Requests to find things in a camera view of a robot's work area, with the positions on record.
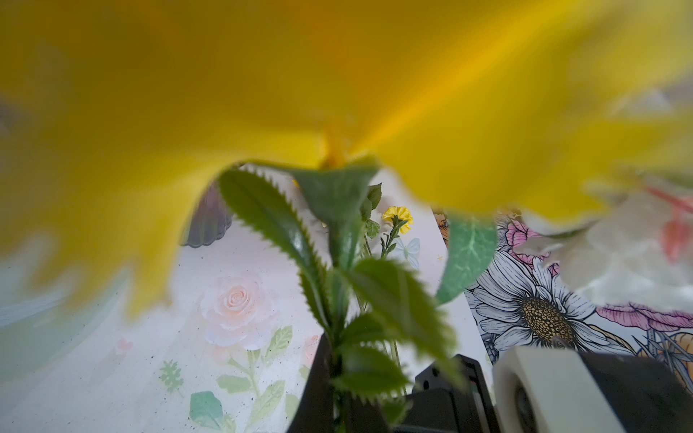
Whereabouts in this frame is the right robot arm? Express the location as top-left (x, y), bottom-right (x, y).
top-left (394, 347), bottom-right (692, 432)

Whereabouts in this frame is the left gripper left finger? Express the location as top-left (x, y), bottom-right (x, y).
top-left (287, 334), bottom-right (334, 433)

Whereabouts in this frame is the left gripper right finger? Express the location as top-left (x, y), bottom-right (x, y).
top-left (346, 398), bottom-right (390, 433)

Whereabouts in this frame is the floral table mat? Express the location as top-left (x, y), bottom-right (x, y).
top-left (1, 221), bottom-right (322, 432)

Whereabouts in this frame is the white rose bunch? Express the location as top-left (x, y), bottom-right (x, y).
top-left (515, 178), bottom-right (692, 313)

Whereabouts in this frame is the yellow carnation stem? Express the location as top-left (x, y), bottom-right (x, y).
top-left (0, 0), bottom-right (693, 433)
top-left (360, 183), bottom-right (413, 259)

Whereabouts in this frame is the back ribbed glass vase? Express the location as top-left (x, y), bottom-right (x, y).
top-left (180, 180), bottom-right (233, 248)

